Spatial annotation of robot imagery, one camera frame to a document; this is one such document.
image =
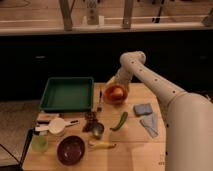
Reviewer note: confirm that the dark maroon bowl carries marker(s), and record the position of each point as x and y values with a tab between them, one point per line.
71	150

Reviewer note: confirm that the green chili pepper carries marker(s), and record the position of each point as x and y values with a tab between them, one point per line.
123	119

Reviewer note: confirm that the red orange bowl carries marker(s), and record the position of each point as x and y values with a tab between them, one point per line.
109	100

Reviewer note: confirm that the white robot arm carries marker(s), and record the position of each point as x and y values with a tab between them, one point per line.
189	119

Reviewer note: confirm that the blue folded cloth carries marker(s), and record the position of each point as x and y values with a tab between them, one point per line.
142	109

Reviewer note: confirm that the green plastic cup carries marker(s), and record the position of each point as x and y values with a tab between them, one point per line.
39	143

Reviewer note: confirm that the green plastic tray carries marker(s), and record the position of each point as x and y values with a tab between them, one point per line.
68	94

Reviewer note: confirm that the light blue crumpled cloth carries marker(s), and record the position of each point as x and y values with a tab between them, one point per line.
150	123

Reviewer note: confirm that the small metal cup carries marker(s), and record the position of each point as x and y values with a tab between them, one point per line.
98	130

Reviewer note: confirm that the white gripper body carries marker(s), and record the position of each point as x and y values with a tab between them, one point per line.
122	77

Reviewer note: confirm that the yellow banana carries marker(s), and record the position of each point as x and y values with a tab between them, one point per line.
101	144

